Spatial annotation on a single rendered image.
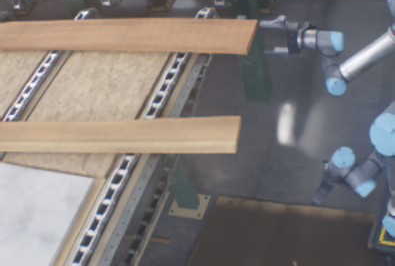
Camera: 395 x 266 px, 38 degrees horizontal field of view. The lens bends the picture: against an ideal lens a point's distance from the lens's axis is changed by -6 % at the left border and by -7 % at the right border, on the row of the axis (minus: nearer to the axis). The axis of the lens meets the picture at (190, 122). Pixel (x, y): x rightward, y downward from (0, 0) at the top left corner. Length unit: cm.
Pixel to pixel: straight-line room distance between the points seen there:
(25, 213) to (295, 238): 127
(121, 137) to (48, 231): 44
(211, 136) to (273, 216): 92
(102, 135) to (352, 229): 125
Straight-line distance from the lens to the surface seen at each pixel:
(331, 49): 237
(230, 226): 288
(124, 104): 236
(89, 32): 276
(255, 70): 328
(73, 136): 225
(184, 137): 208
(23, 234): 209
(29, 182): 224
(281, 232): 282
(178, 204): 299
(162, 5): 440
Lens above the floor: 232
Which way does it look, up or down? 43 degrees down
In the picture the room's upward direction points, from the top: 17 degrees counter-clockwise
